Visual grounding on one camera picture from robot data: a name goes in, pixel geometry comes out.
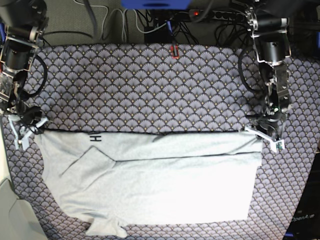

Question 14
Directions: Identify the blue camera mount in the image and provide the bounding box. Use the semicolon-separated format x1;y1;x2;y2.
121;0;191;10

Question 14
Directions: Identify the light grey T-shirt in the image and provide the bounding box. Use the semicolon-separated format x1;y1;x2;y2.
34;131;263;238

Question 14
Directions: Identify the black OpenArm base panel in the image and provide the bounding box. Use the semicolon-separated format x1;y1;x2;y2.
283;153;320;240

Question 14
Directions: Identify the black power strip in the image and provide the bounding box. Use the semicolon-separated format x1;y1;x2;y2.
188;9;245;22

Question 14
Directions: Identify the white plastic bin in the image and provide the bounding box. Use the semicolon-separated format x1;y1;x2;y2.
0;179;47;240

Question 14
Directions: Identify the red table clamp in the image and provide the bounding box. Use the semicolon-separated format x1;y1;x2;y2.
170;44;180;59

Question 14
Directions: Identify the white cable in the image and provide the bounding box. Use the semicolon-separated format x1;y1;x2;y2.
100;7;129;42

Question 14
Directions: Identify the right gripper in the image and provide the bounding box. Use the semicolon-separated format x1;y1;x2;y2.
7;99;48;151

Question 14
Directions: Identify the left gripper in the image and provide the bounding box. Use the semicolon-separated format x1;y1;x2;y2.
244;105;290;153

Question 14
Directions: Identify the black power adapter box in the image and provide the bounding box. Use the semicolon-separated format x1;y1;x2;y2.
144;25;172;44

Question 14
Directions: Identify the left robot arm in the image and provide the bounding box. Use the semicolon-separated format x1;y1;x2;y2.
238;0;292;153

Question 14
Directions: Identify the fan-patterned grey tablecloth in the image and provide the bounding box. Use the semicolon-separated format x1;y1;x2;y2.
0;42;320;240

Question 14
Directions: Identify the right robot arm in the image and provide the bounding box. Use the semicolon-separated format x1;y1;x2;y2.
0;0;49;150

